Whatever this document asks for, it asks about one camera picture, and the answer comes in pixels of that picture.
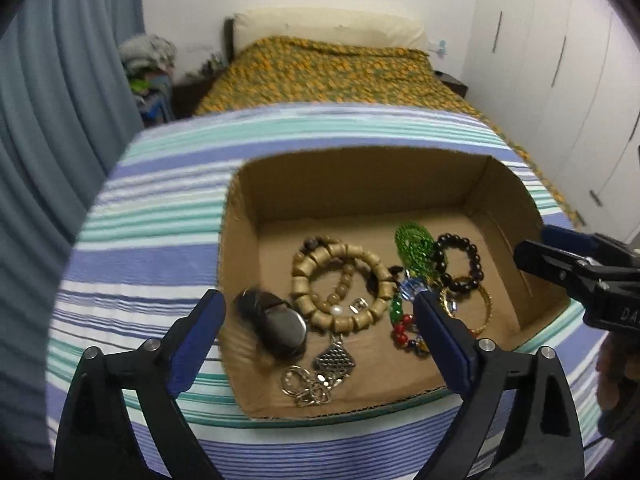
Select striped blue green blanket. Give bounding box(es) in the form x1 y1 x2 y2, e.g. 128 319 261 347
46 102 617 480

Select white wardrobe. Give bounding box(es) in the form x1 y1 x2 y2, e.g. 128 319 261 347
462 0 640 235

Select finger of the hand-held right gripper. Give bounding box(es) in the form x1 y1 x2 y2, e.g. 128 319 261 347
513 239 601 295
541 224 608 260

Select green glass bead bracelet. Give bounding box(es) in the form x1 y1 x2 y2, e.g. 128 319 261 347
394 222 437 279

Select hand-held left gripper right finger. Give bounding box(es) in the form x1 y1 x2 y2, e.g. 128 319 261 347
412 290 586 480

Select red bead bracelet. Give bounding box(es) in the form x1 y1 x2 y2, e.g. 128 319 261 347
387 295 430 357

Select tan cylinder bead bracelet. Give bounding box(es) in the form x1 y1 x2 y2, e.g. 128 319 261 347
291 242 396 335

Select silver keyring with mesh pendant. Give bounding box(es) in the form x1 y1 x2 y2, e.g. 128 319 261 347
280 342 357 408

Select printed cardboard box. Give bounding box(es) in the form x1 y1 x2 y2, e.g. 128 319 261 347
217 147 574 421

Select brown round bead bracelet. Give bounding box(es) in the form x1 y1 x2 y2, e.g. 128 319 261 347
301 237 357 312

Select dark wooden nightstand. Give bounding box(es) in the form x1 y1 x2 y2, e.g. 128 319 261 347
434 70 469 99
171 71 223 122

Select blue crystal bead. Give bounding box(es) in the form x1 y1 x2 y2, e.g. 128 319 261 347
399 274 428 302

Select blue grey curtain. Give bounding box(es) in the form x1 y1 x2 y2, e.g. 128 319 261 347
0 0 147 271

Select cream pillow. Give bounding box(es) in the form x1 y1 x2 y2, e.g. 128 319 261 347
233 8 429 54

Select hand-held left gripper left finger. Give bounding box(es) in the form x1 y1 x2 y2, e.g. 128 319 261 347
54 289 227 480

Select black bead bracelet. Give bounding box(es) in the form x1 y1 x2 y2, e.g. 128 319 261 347
430 233 485 294

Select gold bangle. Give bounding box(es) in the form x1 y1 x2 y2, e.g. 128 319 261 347
440 275 494 337

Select pile of clothes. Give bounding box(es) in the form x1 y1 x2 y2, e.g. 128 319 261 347
118 33 179 127

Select dark wooden headboard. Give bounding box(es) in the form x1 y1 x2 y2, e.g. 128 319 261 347
223 17 239 69

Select yellow floral bedspread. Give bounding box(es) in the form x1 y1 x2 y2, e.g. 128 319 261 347
192 35 587 227

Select person's right hand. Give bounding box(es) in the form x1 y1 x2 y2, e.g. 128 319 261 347
596 332 640 443

